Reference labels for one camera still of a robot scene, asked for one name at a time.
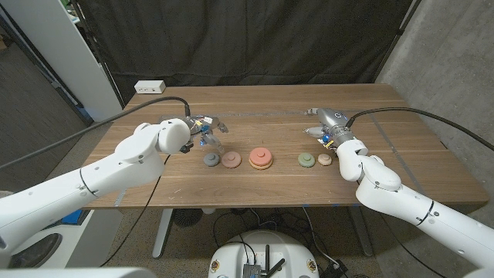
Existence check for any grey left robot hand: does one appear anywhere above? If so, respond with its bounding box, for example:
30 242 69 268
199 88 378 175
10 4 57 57
179 114 229 154

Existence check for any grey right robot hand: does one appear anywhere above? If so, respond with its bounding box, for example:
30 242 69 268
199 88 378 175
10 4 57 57
305 107 358 148

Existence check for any coral red toy ring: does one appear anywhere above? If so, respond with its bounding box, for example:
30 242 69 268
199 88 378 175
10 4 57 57
249 147 274 166

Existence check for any white power strip box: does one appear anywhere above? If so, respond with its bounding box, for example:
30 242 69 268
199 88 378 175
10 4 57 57
134 80 167 95

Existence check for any round black floor fan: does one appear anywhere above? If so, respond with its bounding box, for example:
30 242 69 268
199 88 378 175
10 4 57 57
172 208 205 228

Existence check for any black curtain backdrop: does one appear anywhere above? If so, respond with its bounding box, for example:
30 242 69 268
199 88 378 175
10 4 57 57
75 0 416 103

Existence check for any white table leg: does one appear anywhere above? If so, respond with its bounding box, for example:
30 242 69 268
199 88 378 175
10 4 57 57
151 208 174 259

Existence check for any grey table leg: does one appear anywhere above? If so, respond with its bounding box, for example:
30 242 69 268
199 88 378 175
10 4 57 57
347 206 375 258

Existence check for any white robot torso base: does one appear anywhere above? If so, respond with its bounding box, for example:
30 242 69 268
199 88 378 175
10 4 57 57
207 230 320 278

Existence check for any black power adapter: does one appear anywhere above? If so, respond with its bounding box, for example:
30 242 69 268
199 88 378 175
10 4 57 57
322 259 348 278

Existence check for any black antenna electronics module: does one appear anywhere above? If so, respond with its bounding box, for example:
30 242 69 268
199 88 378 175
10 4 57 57
242 244 286 278

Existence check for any small grey toy ring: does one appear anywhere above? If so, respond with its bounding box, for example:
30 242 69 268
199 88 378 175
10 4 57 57
203 151 221 168

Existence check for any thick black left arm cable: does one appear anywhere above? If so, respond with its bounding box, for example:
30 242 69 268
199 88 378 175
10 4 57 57
0 96 193 171

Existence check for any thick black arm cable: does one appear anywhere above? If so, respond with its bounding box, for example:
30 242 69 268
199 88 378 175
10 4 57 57
0 96 193 171
344 107 494 153

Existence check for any dusty pink toy ring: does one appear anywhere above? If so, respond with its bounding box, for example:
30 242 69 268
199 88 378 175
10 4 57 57
221 150 242 169

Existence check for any green toy ring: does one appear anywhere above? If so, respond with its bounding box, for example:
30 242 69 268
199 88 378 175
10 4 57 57
297 151 316 168

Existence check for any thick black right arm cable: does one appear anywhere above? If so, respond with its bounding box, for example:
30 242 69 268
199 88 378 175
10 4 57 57
344 107 494 153

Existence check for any large orange toy ring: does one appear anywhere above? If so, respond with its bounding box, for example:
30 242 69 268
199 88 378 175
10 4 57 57
248 158 274 171

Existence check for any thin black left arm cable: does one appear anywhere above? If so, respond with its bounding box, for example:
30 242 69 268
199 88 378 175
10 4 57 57
99 154 173 268

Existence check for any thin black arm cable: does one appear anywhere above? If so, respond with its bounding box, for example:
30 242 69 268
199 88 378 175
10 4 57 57
99 154 173 268
377 213 443 278

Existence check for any white floor cable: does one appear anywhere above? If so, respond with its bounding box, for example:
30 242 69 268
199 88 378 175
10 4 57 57
302 207 343 268

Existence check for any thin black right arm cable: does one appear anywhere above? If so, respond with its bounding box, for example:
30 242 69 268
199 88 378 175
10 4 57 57
377 213 443 278

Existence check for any white wall panel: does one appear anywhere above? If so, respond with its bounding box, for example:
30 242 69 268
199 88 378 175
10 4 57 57
0 0 124 123

